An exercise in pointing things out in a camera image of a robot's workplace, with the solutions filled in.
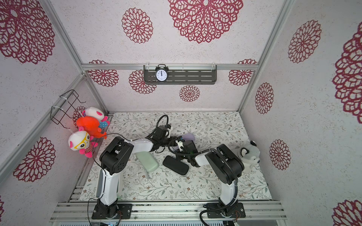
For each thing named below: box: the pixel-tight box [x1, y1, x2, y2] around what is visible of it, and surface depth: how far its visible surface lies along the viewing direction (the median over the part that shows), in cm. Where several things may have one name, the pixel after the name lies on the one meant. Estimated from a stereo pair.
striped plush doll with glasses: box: [67, 130, 99, 158], surface depth 82 cm
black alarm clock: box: [155, 63, 169, 83], surface depth 92 cm
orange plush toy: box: [76, 115, 107, 139], surface depth 91 cm
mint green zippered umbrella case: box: [136, 151, 159, 173], surface depth 91 cm
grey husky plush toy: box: [237, 140, 261, 174], surface depth 76 cm
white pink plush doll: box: [81, 106, 111, 128], surface depth 97 cm
